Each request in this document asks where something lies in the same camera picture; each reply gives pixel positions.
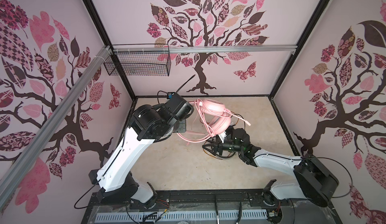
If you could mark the white cable duct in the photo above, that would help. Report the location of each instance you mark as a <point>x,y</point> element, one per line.
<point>169,217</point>

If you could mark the aluminium rail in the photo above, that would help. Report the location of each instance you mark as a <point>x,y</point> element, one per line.
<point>205,48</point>
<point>27,158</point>

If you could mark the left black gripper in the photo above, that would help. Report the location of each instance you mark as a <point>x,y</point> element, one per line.
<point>181,126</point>

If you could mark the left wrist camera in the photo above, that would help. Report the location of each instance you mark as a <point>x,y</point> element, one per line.
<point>169,95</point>

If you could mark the aluminium rail left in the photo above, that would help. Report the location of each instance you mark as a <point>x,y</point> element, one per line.
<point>27,158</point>

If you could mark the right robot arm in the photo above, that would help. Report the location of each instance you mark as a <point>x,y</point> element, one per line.
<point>311,180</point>

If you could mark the aluminium rail back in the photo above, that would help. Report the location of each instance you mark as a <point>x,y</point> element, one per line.
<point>205,48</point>

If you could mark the black wire basket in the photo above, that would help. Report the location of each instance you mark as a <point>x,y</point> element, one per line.
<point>139,60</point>

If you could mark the pink headphones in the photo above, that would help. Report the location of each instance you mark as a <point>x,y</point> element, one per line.
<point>215,116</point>

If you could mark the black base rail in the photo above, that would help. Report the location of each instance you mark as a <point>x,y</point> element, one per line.
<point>249,202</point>

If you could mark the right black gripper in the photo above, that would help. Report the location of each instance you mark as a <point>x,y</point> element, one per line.
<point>219,147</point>

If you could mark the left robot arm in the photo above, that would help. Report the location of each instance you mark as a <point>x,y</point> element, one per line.
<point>148,124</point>

